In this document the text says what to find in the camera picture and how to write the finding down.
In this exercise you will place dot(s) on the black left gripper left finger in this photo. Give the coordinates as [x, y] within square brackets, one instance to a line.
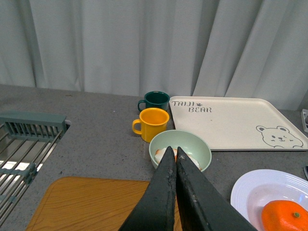
[155, 211]

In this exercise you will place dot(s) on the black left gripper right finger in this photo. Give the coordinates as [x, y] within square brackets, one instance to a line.
[201, 206]

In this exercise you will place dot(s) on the white round plate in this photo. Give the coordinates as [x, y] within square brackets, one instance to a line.
[253, 190]

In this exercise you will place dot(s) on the orange mandarin fruit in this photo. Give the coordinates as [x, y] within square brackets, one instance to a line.
[283, 215]

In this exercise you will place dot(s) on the toy fried egg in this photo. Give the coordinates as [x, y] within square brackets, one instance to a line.
[160, 152]

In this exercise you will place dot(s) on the light green bowl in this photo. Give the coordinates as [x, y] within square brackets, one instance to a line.
[188, 142]

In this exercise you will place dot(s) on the wooden cutting board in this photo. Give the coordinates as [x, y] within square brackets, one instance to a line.
[86, 204]

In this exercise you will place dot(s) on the cream bear serving tray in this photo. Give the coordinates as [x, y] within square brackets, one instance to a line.
[236, 124]

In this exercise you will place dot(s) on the yellow mug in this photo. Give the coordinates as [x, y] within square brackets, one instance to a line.
[151, 122]

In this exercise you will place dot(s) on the blue striped cloth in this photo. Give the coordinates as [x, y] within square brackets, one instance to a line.
[305, 169]

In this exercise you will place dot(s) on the dark green mug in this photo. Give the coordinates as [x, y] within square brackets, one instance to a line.
[155, 99]

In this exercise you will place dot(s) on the grey-green dish drying rack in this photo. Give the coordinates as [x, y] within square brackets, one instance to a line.
[26, 141]

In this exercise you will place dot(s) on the white curtain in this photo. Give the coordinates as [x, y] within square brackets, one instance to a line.
[221, 48]

